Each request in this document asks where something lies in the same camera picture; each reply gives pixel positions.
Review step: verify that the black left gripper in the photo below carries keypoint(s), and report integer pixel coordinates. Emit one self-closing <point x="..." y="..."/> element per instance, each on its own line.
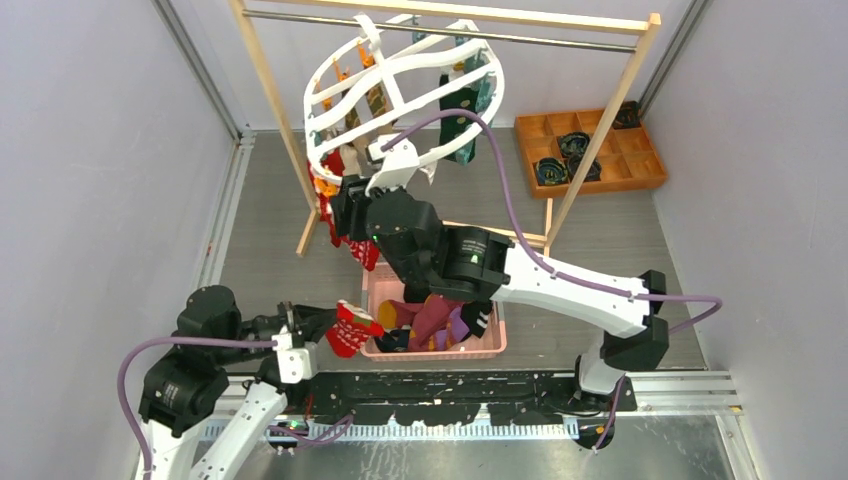
<point x="311" y="321"/>

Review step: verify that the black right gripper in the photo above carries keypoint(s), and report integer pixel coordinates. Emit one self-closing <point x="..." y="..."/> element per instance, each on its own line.
<point x="349" y="206"/>

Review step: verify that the red patterned white dot sock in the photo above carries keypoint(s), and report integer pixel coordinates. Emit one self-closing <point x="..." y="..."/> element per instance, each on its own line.
<point x="352" y="328"/>

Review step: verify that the navy santa sock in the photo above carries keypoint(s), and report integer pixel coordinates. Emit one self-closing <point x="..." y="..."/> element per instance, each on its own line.
<point x="393" y="341"/>

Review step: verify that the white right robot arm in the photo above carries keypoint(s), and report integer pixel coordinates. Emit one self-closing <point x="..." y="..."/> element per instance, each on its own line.
<point x="475" y="265"/>

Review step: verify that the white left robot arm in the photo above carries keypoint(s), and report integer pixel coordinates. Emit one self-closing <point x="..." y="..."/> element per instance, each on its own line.
<point x="169" y="387"/>

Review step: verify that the white oval clip hanger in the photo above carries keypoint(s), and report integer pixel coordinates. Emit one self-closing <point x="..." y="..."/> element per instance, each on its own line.
<point x="408" y="65"/>

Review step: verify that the striped beige maroon sock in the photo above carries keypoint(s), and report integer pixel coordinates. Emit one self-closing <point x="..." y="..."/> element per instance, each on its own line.
<point x="372" y="104"/>

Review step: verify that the pink perforated plastic basket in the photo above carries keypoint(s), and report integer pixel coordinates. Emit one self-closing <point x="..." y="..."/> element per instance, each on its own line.
<point x="382" y="284"/>

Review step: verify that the green sock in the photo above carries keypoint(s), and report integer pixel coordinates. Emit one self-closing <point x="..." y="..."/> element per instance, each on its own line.
<point x="476" y="97"/>

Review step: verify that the metal hanging rod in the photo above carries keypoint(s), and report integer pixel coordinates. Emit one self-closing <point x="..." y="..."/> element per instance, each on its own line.
<point x="408" y="26"/>

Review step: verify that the rolled dark sock in tray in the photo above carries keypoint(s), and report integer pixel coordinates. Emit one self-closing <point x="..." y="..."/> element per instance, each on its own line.
<point x="573" y="144"/>

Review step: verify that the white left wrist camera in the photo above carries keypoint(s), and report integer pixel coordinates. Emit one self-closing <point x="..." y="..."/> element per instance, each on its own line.
<point x="295" y="363"/>

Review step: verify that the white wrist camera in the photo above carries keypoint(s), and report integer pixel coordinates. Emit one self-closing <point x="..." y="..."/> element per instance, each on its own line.
<point x="295" y="363"/>
<point x="397" y="165"/>

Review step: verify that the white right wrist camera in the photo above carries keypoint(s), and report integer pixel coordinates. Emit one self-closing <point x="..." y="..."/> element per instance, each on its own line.
<point x="397" y="165"/>

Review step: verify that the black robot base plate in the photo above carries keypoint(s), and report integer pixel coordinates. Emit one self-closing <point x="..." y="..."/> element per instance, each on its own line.
<point x="442" y="398"/>

